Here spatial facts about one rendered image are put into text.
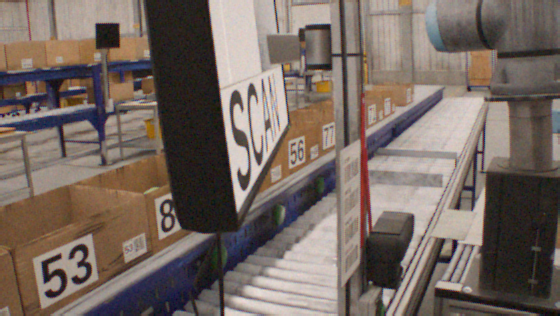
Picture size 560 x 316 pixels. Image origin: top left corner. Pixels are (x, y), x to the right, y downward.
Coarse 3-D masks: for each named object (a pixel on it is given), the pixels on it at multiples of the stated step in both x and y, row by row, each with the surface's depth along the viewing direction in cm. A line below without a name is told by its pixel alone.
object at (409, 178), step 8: (368, 176) 231; (376, 176) 230; (384, 176) 228; (392, 176) 226; (400, 176) 224; (408, 176) 223; (416, 176) 221; (424, 176) 219; (432, 176) 218; (440, 176) 216; (400, 184) 225; (408, 184) 223; (416, 184) 222; (424, 184) 220; (432, 184) 218; (440, 184) 217
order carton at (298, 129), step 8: (296, 128) 228; (304, 128) 207; (312, 128) 215; (288, 136) 193; (296, 136) 200; (312, 136) 215; (288, 144) 194; (312, 144) 216; (288, 152) 194; (288, 160) 194; (312, 160) 217; (288, 168) 195; (296, 168) 202; (288, 176) 195
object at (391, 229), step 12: (384, 216) 84; (396, 216) 84; (408, 216) 83; (372, 228) 80; (384, 228) 80; (396, 228) 79; (408, 228) 81; (372, 240) 78; (384, 240) 77; (396, 240) 77; (408, 240) 80; (372, 252) 79; (384, 252) 78; (396, 252) 77; (396, 264) 79; (396, 276) 81; (396, 288) 80
